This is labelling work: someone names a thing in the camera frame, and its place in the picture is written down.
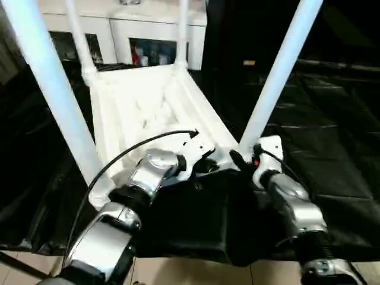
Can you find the white plastic table leg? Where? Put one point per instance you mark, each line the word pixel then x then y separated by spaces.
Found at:
pixel 59 89
pixel 182 32
pixel 279 74
pixel 81 35

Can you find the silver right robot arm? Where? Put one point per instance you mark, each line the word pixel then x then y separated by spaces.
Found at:
pixel 294 202

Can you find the black work mat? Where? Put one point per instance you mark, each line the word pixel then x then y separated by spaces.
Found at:
pixel 326 133

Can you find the small gold object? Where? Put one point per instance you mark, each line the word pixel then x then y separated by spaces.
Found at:
pixel 248 63

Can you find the white tub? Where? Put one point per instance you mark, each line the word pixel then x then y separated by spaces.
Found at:
pixel 161 59

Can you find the white jar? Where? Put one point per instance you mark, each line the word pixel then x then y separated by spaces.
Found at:
pixel 144 60

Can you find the dark long rod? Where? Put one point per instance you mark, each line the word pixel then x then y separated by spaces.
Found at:
pixel 338 66

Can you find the red package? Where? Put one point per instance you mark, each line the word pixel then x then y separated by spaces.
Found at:
pixel 135 55

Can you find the white glass door cabinet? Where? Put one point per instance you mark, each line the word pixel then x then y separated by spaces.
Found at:
pixel 133 26

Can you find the small silver object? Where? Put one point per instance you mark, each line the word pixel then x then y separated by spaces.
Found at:
pixel 130 1

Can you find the dark grey robot torso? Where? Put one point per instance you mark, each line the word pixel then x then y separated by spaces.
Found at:
pixel 56 281

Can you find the beige curtain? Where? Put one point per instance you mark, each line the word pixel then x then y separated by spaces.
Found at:
pixel 12 44

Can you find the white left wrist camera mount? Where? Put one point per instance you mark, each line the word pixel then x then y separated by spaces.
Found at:
pixel 196 151

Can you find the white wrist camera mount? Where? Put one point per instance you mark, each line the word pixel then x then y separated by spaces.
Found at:
pixel 196 151
pixel 270 151

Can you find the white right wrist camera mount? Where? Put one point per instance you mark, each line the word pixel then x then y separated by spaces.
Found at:
pixel 270 151

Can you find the black metal table frame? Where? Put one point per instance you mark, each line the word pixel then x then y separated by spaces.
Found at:
pixel 17 264

